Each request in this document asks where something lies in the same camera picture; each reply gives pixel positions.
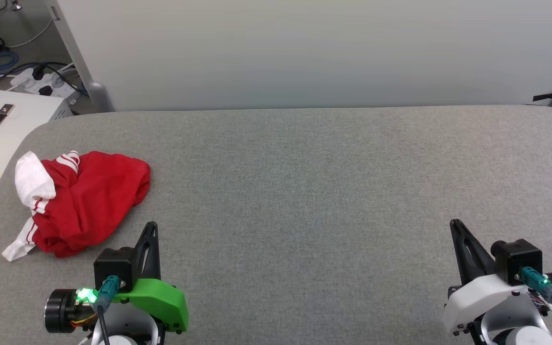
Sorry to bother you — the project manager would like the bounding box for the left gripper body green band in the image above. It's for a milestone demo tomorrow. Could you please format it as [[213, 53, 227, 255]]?
[[45, 278, 189, 334]]

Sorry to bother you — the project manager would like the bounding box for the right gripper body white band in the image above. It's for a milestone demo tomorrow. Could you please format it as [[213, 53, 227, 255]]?
[[443, 271, 552, 335]]

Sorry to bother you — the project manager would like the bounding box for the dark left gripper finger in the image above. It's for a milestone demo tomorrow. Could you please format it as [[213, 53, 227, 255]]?
[[135, 221, 153, 281], [149, 222, 161, 281]]

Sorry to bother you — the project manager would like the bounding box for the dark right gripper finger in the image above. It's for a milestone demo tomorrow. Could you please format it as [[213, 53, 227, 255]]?
[[456, 219, 497, 279], [450, 219, 479, 286]]

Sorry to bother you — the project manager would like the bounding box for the red and white shirt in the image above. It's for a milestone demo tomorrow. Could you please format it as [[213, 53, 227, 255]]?
[[1, 150, 151, 262]]

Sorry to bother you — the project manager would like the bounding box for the grey partition foot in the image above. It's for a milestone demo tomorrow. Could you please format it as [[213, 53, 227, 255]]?
[[87, 81, 115, 112]]

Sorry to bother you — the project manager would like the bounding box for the white power strip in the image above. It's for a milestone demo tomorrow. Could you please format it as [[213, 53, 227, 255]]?
[[10, 67, 81, 104]]

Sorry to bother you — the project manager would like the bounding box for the white partition panel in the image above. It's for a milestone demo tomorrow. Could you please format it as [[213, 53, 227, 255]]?
[[48, 0, 552, 112]]

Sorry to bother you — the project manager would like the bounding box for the left gripper cable teal plug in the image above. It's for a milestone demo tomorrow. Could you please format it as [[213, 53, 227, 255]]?
[[94, 275, 121, 345]]

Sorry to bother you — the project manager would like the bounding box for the gripper cable teal plug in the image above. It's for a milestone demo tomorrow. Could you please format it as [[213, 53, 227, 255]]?
[[94, 275, 121, 345], [519, 267, 552, 332]]

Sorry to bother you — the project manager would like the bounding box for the right gripper cable teal plug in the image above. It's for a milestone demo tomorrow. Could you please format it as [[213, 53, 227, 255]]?
[[519, 267, 552, 332]]

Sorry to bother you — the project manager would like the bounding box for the white equipment box black handle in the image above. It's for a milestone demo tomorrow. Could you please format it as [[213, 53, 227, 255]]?
[[0, 88, 73, 221]]

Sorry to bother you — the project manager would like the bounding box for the black floor cable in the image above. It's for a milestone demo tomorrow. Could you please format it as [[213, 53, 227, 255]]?
[[0, 61, 87, 96]]

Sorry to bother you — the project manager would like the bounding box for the blue coiled cable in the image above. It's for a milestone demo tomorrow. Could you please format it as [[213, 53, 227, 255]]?
[[0, 48, 20, 74]]

